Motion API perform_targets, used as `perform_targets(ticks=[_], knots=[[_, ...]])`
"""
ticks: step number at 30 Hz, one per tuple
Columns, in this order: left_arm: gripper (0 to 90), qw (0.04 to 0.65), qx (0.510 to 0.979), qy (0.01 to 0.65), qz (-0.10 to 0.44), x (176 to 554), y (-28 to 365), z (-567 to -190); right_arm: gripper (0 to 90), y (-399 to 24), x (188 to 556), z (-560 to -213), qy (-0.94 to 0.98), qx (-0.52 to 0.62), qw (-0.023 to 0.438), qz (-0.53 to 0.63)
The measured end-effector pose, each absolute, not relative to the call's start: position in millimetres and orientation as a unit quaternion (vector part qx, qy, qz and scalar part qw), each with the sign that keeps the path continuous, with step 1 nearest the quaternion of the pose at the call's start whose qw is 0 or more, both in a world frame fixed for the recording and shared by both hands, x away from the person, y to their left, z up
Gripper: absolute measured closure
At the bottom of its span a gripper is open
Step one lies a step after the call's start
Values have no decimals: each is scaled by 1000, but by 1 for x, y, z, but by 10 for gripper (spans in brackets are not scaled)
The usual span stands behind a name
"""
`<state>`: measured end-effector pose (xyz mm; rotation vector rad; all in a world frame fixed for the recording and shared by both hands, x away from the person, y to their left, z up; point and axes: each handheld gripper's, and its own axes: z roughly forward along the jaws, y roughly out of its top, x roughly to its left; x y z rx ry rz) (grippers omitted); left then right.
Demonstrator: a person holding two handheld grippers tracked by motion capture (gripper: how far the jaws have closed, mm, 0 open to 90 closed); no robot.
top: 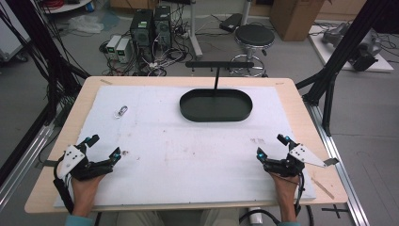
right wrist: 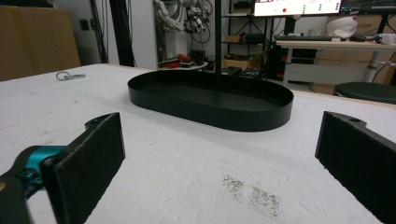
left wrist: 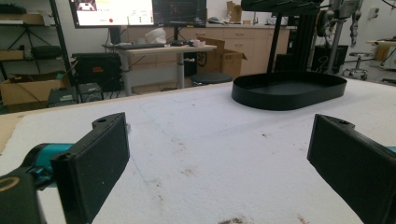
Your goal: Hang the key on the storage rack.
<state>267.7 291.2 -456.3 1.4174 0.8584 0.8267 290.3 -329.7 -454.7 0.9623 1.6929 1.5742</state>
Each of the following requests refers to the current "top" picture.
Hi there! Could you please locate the grey machine part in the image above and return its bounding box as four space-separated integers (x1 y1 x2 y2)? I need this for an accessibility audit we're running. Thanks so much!
321 21 383 73

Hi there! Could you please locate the white cabinet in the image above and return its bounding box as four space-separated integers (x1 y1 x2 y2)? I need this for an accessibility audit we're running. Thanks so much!
0 0 32 63

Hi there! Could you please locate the white cylinder under table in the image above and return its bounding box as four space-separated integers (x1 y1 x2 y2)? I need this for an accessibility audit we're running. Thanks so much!
247 206 265 226

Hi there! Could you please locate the black oval tray hanger stand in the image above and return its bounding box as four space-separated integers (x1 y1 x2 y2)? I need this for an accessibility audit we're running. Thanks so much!
179 60 255 123

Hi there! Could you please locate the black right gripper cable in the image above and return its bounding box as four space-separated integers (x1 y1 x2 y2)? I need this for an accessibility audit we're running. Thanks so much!
293 171 307 218

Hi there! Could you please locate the slim black computer tower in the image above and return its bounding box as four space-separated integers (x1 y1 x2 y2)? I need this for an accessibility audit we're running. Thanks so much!
152 5 173 51

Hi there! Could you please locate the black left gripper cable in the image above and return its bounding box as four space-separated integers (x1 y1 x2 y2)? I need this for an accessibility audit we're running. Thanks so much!
52 158 75 216

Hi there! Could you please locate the white bench power supply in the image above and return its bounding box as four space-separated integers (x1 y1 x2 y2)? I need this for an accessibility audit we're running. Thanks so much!
115 37 132 64
105 34 122 61

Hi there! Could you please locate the white floor board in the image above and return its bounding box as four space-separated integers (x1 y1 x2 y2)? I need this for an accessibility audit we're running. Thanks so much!
308 24 395 73

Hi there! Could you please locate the silver carabiner keyring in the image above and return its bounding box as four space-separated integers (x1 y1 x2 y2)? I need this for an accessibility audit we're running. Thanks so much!
113 105 129 120

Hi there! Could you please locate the black round stool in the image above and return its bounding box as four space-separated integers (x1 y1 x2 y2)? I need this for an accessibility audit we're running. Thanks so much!
229 24 277 78

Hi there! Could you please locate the large black computer tower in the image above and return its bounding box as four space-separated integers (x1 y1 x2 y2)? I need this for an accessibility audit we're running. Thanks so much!
129 8 155 63

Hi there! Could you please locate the white desk leg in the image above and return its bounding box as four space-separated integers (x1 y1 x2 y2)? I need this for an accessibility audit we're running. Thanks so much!
186 0 204 60

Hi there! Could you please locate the clear plastic bag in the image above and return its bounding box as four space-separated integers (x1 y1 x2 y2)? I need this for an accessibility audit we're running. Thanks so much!
66 14 105 35

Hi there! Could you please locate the brown cardboard box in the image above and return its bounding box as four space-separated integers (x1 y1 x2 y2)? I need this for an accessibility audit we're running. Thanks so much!
268 0 327 42

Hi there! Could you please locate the white foam mat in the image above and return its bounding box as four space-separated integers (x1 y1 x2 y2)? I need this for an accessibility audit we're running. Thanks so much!
53 85 317 209

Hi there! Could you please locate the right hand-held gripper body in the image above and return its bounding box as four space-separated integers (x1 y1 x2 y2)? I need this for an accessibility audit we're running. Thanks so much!
263 142 341 178

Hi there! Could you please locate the thin wooden strip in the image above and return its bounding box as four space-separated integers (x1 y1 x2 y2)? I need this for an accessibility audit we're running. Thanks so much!
310 176 336 201

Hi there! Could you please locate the aluminium rail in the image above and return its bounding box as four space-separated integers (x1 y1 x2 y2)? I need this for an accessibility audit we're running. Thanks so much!
0 122 56 210
304 101 372 226

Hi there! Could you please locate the round white table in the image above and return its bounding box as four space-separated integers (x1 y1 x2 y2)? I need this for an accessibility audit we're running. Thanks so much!
40 0 94 15

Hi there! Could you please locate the person's left hand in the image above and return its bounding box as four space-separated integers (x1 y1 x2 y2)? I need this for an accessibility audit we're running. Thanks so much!
71 174 106 203

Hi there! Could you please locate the person's right hand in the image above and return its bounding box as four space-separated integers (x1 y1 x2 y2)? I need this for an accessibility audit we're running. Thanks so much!
269 172 301 203

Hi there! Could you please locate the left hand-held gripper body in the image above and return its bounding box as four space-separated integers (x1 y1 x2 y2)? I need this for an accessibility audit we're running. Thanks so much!
35 143 115 183

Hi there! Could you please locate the black frame strut with cables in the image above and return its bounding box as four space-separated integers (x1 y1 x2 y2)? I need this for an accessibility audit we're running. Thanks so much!
0 0 92 127

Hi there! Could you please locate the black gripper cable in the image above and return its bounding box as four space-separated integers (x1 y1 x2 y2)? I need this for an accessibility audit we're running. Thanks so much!
293 171 307 218
52 158 75 216

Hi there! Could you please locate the black flat box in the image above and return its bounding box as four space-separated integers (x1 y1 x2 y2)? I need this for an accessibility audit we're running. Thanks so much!
218 12 244 34

